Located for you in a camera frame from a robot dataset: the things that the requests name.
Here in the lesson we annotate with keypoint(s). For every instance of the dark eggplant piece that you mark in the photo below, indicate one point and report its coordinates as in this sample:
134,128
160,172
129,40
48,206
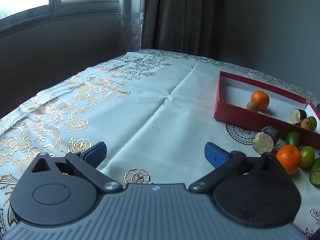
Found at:
265,141

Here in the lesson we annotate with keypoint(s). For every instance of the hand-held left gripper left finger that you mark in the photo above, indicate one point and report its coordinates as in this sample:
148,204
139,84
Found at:
95,153

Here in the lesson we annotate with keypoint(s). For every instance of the brown longan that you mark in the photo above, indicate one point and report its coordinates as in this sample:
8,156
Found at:
305,123
252,106

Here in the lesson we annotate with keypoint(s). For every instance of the orange mandarin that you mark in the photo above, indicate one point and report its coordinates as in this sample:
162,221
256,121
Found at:
288,158
260,100

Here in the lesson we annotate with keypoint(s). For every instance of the green cucumber piece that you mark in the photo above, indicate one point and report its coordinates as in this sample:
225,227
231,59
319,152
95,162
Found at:
315,172

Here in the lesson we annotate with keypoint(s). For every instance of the floral white tablecloth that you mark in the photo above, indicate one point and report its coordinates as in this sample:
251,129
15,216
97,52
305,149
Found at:
125,110

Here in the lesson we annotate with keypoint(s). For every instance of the brown patterned curtain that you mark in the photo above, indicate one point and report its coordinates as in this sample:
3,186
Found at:
182,15

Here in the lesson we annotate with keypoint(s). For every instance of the red shallow cardboard box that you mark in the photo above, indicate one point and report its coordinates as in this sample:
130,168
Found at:
235,92

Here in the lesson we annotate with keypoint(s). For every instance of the pale sheer curtain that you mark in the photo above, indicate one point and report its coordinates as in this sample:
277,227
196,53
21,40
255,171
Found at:
131,15

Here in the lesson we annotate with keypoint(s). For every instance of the dark green lime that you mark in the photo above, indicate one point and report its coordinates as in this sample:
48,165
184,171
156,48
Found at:
292,138

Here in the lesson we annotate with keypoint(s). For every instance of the dark green fruit piece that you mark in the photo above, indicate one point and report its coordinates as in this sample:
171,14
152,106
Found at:
313,123

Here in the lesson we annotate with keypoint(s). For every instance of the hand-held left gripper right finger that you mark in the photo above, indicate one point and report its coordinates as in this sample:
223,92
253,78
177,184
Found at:
216,156

